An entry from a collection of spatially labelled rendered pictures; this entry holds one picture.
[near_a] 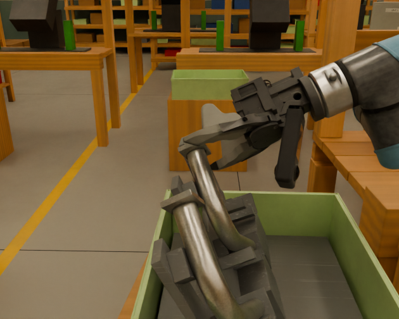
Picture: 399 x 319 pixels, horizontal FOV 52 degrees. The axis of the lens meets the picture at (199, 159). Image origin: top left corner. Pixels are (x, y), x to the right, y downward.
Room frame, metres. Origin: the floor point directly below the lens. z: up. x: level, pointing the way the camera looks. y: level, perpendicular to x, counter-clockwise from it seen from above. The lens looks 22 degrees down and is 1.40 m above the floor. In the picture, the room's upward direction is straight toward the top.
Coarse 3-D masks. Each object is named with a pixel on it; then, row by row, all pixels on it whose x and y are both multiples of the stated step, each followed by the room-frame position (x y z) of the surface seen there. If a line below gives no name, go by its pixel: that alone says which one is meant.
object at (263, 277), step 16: (176, 176) 0.58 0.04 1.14; (176, 192) 0.54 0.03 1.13; (208, 224) 0.61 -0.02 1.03; (224, 272) 0.55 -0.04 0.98; (240, 272) 0.64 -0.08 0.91; (256, 272) 0.62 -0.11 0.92; (240, 288) 0.60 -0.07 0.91; (256, 288) 0.58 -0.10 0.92; (272, 288) 0.59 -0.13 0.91; (272, 304) 0.57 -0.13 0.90
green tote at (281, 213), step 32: (224, 192) 0.88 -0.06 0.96; (256, 192) 0.88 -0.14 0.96; (288, 192) 0.88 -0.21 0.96; (320, 192) 0.88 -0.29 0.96; (160, 224) 0.73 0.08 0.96; (288, 224) 0.87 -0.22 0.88; (320, 224) 0.87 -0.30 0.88; (352, 224) 0.73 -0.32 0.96; (352, 256) 0.70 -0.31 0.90; (160, 288) 0.67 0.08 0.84; (352, 288) 0.67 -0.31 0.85; (384, 288) 0.54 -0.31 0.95
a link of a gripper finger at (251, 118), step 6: (252, 114) 0.56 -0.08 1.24; (240, 120) 0.55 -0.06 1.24; (246, 120) 0.56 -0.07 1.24; (252, 120) 0.56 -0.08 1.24; (258, 120) 0.56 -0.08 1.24; (264, 120) 0.56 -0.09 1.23; (222, 126) 0.55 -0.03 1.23; (228, 126) 0.55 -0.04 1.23; (234, 126) 0.55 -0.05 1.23; (240, 126) 0.55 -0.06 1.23; (246, 126) 0.56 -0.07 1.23; (252, 126) 0.56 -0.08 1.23; (258, 126) 0.57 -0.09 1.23; (222, 132) 0.55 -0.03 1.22
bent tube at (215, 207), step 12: (204, 144) 0.59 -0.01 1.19; (192, 156) 0.59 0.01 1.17; (204, 156) 0.59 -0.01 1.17; (192, 168) 0.58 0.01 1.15; (204, 168) 0.57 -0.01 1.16; (204, 180) 0.55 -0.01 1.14; (204, 192) 0.54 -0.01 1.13; (216, 192) 0.54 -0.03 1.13; (216, 204) 0.53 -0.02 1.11; (216, 216) 0.53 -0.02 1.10; (228, 216) 0.53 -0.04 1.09; (216, 228) 0.53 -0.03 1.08; (228, 228) 0.53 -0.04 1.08; (228, 240) 0.53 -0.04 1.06; (240, 240) 0.54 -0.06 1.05
